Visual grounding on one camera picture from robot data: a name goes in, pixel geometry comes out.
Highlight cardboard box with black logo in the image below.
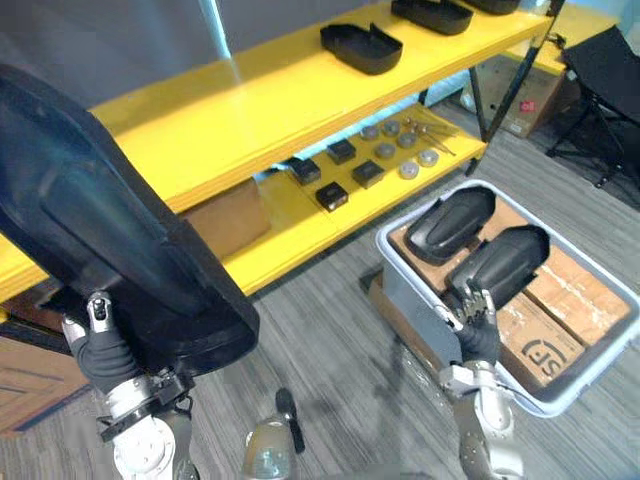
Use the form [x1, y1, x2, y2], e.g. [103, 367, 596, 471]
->
[493, 293, 587, 392]

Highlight cardboard box with blue lines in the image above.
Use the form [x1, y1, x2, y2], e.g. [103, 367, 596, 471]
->
[0, 333, 92, 435]

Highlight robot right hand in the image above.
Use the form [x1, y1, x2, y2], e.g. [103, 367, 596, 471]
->
[451, 287, 502, 367]

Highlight grey plastic bin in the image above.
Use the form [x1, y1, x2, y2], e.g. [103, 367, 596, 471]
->
[375, 178, 640, 419]

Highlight thin metal rods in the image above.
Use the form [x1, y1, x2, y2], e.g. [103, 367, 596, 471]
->
[402, 110, 460, 158]

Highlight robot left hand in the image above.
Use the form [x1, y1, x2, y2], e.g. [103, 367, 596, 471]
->
[61, 292, 145, 395]

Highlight black folding chair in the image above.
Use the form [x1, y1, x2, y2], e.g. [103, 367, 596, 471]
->
[546, 24, 640, 190]

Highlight cardboard box with tape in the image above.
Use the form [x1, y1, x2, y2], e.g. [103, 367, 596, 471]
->
[523, 243, 633, 347]

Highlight small black square box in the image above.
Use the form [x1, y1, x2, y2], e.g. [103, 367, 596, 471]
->
[314, 181, 350, 212]
[325, 138, 358, 166]
[351, 159, 386, 190]
[288, 157, 323, 186]

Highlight yellow shelf board with parts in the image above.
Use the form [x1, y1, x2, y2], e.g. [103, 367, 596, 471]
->
[218, 103, 490, 297]

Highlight robot dark foot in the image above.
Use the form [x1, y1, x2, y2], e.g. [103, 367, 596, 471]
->
[275, 388, 307, 455]

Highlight robot silver leg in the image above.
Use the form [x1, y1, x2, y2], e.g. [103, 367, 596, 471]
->
[241, 416, 297, 480]

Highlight plain cardboard box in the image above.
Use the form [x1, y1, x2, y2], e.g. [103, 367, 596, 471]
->
[388, 195, 529, 296]

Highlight cardboard box with red label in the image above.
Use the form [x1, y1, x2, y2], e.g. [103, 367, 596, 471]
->
[473, 53, 582, 139]

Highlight black shelf post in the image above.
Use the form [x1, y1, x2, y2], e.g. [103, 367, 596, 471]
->
[466, 0, 567, 177]

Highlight large black plastic housing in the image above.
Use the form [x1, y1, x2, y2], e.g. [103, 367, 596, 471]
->
[0, 63, 261, 377]

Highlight yellow shelf unit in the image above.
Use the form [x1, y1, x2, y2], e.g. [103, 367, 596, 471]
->
[503, 3, 622, 77]

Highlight brown cardboard box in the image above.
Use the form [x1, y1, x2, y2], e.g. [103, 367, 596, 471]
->
[181, 178, 274, 262]

